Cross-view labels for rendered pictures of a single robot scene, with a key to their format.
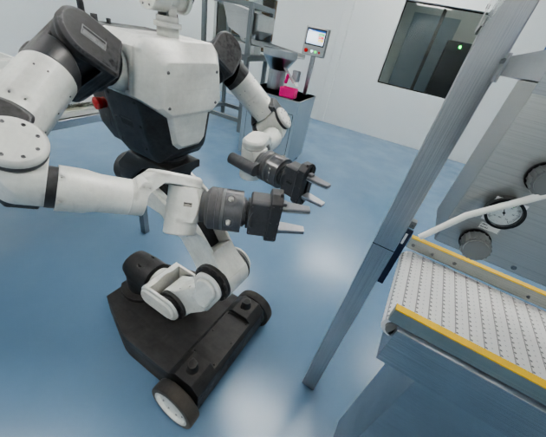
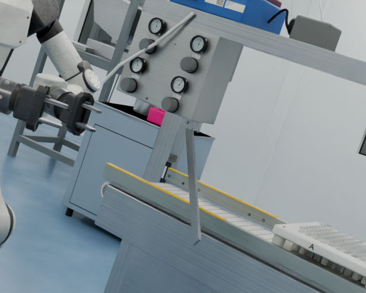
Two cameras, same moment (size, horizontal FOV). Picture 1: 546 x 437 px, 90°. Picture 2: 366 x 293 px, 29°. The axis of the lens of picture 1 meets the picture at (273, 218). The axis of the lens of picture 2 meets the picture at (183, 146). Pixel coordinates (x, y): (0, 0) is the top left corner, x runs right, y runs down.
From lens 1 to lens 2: 1.45 m
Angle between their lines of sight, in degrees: 28
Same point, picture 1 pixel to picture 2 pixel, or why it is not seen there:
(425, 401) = (136, 284)
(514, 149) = (139, 35)
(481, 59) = not seen: hidden behind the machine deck
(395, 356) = (106, 214)
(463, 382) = (145, 220)
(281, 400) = not seen: outside the picture
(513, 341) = not seen: hidden behind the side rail
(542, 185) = (141, 45)
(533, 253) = (152, 88)
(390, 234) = (154, 170)
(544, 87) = (144, 9)
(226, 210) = (1, 87)
